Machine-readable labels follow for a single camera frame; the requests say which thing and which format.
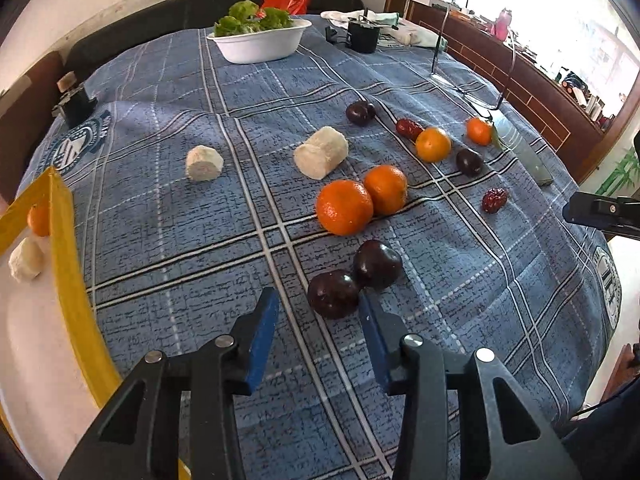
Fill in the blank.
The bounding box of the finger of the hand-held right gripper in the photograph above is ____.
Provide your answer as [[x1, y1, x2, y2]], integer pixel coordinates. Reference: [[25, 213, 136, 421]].
[[562, 191, 640, 241]]

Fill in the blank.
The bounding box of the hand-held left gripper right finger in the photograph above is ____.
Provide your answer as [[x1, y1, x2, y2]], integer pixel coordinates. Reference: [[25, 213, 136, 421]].
[[357, 290, 583, 480]]

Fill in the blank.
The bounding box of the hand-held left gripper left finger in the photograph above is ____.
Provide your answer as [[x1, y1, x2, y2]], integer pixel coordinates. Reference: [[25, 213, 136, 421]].
[[57, 287, 281, 480]]

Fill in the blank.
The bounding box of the dark purple plum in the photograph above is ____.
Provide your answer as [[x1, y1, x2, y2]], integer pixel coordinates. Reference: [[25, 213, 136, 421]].
[[455, 148, 484, 177], [307, 269, 361, 320], [353, 239, 404, 290], [346, 101, 377, 127]]

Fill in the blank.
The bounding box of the red date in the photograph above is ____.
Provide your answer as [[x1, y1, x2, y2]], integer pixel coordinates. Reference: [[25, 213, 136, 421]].
[[482, 187, 509, 214], [396, 118, 425, 141]]

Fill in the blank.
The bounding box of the large orange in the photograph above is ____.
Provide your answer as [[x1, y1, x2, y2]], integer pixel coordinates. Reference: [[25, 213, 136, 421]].
[[363, 164, 409, 216], [315, 179, 375, 237]]

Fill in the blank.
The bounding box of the small orange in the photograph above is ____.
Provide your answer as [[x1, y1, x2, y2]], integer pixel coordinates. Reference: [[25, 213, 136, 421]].
[[466, 116, 501, 150], [415, 127, 452, 163], [27, 202, 52, 237]]

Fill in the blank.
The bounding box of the peeled white banana piece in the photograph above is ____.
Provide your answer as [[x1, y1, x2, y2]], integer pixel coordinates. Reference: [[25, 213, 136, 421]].
[[293, 126, 349, 180], [185, 145, 224, 182], [8, 236, 45, 283]]

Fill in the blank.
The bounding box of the white tray with yellow rim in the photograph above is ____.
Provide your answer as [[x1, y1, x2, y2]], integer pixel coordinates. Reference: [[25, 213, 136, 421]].
[[0, 166, 193, 480]]

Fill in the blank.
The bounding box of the green bamboo decoration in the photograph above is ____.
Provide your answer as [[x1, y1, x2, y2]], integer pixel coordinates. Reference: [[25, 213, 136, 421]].
[[595, 147, 640, 198]]

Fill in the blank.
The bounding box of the grey knife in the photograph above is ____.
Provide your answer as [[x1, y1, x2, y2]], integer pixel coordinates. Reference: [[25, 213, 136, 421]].
[[492, 115, 555, 187]]

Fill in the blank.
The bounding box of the blue plaid blanket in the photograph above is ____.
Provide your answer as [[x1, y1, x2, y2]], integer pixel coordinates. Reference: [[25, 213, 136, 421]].
[[15, 12, 623, 480]]

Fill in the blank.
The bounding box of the wooden cabinet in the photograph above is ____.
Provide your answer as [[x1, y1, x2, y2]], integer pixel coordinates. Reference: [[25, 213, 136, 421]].
[[387, 0, 626, 183]]

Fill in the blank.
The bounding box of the pink bottle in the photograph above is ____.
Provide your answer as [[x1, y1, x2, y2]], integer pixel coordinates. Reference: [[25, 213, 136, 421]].
[[492, 8, 513, 41]]

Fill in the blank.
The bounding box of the white cloth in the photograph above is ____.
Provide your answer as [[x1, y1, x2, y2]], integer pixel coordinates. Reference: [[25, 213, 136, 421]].
[[320, 9, 448, 50]]

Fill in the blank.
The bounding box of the black holder cup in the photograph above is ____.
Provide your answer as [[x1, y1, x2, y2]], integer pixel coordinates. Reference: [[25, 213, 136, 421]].
[[346, 8, 383, 54]]

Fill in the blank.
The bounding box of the white bowl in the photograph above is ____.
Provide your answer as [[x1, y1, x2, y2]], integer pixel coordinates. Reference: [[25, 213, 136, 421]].
[[206, 18, 312, 65]]

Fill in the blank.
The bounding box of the black bottle with cork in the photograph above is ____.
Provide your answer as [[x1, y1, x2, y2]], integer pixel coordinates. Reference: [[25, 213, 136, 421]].
[[52, 72, 98, 128]]

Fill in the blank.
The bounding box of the brown armchair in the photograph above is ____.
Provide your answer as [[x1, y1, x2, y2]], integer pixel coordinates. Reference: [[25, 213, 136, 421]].
[[0, 50, 66, 206]]

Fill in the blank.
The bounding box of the green lettuce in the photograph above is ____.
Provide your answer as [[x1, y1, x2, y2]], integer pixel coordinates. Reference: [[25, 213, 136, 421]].
[[214, 1, 295, 38]]

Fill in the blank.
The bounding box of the black sofa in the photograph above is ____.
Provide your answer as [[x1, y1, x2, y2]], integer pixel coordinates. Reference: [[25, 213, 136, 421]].
[[65, 0, 366, 81]]

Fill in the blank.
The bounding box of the metal wire frame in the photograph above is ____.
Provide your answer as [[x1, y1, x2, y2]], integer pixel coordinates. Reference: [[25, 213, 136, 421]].
[[430, 5, 518, 111]]

